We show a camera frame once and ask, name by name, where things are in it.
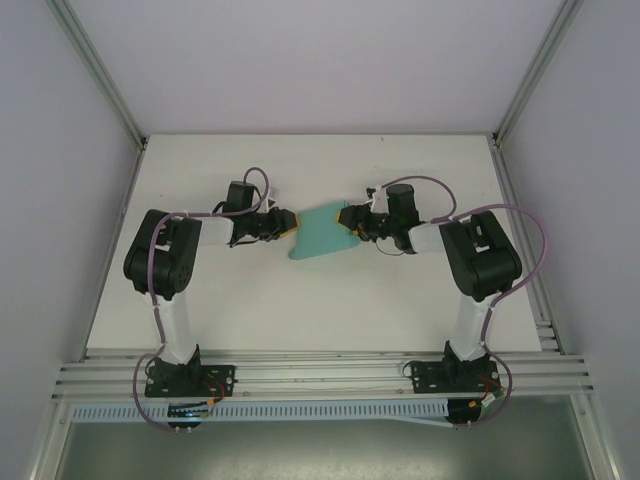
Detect pale slotted cable duct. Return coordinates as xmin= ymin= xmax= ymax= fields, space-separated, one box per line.
xmin=72 ymin=401 xmax=454 ymax=424

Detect aluminium side rail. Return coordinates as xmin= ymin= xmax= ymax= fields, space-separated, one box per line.
xmin=79 ymin=144 xmax=147 ymax=364
xmin=489 ymin=145 xmax=566 ymax=355

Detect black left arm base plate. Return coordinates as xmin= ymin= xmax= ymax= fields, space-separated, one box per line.
xmin=143 ymin=363 xmax=237 ymax=399

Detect red and black wires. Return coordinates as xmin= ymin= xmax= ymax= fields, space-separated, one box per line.
xmin=201 ymin=375 xmax=227 ymax=407
xmin=470 ymin=375 xmax=505 ymax=407

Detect black controller board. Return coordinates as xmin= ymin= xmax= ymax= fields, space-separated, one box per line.
xmin=446 ymin=397 xmax=495 ymax=430
xmin=166 ymin=402 xmax=209 ymax=432

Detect teal paper box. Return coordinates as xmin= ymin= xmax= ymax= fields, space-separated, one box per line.
xmin=286 ymin=199 xmax=362 ymax=263

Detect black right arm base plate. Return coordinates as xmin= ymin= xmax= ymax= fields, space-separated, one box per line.
xmin=408 ymin=360 xmax=502 ymax=396

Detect aluminium corner post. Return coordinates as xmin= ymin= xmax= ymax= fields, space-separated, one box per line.
xmin=47 ymin=0 xmax=149 ymax=151
xmin=491 ymin=0 xmax=587 ymax=149

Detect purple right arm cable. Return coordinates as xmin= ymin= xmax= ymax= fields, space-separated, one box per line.
xmin=369 ymin=174 xmax=552 ymax=431

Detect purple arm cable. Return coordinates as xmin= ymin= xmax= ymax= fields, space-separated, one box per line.
xmin=369 ymin=174 xmax=552 ymax=431
xmin=130 ymin=166 xmax=281 ymax=434

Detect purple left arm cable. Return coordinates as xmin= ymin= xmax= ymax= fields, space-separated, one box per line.
xmin=130 ymin=166 xmax=281 ymax=434

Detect black looped base cable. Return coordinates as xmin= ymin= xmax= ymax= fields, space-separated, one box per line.
xmin=401 ymin=353 xmax=427 ymax=377

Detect aluminium rail frame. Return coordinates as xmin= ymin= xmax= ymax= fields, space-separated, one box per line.
xmin=52 ymin=348 xmax=599 ymax=402

